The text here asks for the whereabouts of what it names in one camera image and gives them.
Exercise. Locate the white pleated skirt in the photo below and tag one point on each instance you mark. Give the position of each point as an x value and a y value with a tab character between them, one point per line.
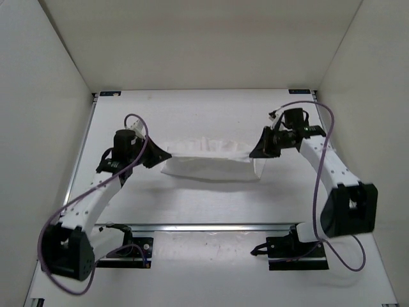
212	159

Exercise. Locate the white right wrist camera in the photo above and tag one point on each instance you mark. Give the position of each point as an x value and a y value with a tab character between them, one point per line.
276	116

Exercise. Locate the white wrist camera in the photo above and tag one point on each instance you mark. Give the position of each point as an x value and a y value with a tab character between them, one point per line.
138	128
276	116

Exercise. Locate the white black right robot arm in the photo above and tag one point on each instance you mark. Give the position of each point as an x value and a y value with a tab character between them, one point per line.
350	208

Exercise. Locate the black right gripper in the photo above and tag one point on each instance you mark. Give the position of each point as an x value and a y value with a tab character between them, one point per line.
264	149

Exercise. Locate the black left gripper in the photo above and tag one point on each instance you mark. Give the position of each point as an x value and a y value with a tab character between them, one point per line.
157	155

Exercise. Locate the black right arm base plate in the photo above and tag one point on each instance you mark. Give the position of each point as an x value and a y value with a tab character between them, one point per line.
288	254

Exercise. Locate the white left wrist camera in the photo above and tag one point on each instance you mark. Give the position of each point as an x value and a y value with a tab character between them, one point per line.
138	128

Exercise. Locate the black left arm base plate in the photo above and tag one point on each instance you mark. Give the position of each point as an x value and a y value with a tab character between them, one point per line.
118	246

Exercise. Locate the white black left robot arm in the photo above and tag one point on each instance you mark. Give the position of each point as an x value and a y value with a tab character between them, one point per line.
66	246

